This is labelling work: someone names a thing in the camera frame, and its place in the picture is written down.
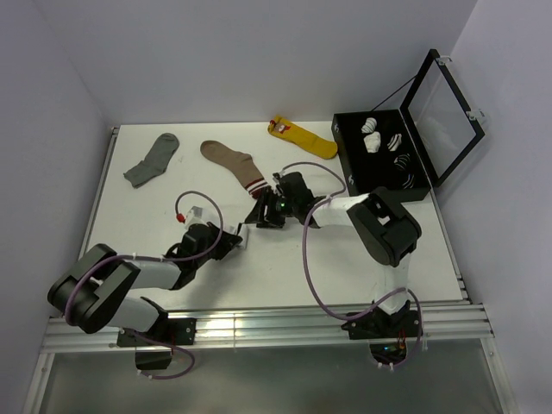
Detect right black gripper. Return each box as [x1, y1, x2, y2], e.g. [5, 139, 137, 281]
[244, 187, 298, 229]

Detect white sock black stripes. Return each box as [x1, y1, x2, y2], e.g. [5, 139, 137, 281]
[234, 223, 249, 250]

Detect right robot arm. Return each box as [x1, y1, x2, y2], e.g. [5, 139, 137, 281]
[245, 172, 422, 336]

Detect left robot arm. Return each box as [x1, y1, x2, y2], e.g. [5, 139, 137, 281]
[47, 223, 244, 344]

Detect brown striped sock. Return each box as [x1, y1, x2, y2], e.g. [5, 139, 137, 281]
[200, 141, 269, 199]

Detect yellow sock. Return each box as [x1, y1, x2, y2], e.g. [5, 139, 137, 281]
[267, 116, 338, 160]

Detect grey sock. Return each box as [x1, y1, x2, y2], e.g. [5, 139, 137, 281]
[123, 133, 179, 189]

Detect black storage box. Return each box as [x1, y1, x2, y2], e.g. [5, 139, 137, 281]
[331, 110, 430, 203]

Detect white rolled sock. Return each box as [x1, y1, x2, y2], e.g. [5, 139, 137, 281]
[361, 117, 378, 135]

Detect dark striped rolled sock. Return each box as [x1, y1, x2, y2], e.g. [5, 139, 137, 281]
[393, 154, 411, 173]

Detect striped rolled sock upper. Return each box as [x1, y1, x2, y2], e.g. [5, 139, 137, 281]
[387, 134, 402, 152]

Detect dark rolled sock lower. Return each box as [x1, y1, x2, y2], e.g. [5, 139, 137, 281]
[402, 173, 416, 189]

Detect box lid with glass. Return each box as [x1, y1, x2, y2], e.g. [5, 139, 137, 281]
[399, 48, 485, 187]

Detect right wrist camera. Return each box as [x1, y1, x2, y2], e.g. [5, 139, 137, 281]
[273, 172, 284, 194]

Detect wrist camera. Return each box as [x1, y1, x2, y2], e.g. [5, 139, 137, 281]
[273, 172, 284, 194]
[176, 206, 207, 227]

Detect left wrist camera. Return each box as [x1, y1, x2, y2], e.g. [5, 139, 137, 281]
[176, 206, 207, 227]

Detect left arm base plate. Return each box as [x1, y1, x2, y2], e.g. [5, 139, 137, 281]
[116, 317, 198, 348]

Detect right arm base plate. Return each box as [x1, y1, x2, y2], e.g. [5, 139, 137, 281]
[341, 309, 421, 340]

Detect aluminium frame rail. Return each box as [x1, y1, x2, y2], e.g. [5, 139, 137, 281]
[40, 301, 494, 354]

